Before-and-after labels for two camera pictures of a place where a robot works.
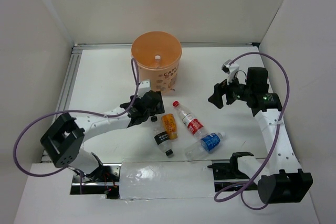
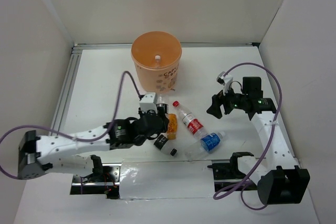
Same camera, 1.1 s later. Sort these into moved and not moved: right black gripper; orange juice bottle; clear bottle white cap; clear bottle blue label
Moved: right black gripper
Not moved: clear bottle blue label; orange juice bottle; clear bottle white cap
